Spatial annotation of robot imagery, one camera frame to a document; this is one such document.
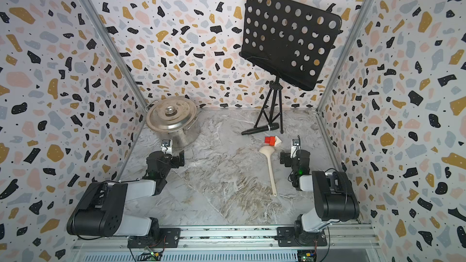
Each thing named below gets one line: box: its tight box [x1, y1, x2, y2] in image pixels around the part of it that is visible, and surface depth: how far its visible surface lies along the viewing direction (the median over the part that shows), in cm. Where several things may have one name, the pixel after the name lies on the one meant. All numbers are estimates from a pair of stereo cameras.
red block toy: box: [264, 135, 277, 147], surface depth 108 cm
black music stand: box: [239, 0, 342, 134], surface depth 70 cm
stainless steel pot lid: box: [145, 95, 198, 133], surface depth 97 cm
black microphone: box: [240, 122, 280, 136], surface depth 112 cm
